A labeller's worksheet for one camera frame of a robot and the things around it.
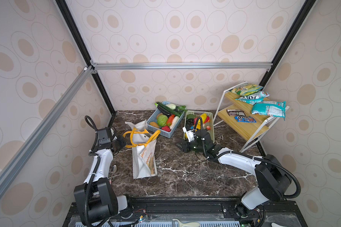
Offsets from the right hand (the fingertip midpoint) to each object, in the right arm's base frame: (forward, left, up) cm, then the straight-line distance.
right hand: (177, 143), depth 83 cm
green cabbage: (+24, +10, -6) cm, 27 cm away
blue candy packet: (+17, -42, +2) cm, 46 cm away
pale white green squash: (+39, +4, -6) cm, 40 cm away
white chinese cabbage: (+25, +2, -10) cm, 27 cm away
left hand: (+5, +30, +1) cm, 30 cm away
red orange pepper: (+26, +5, -8) cm, 27 cm away
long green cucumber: (+37, +6, -7) cm, 38 cm away
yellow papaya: (+26, -20, -6) cm, 33 cm away
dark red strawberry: (+19, +7, -10) cm, 23 cm away
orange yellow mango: (+22, +16, -9) cm, 29 cm away
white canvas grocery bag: (-6, +18, +4) cm, 19 cm away
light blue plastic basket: (+2, +10, +9) cm, 13 cm away
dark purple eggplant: (+34, +10, -7) cm, 36 cm away
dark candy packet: (+23, -40, +2) cm, 46 cm away
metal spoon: (-9, +39, -14) cm, 42 cm away
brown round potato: (+32, +15, -11) cm, 37 cm away
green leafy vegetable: (+36, -5, -5) cm, 36 cm away
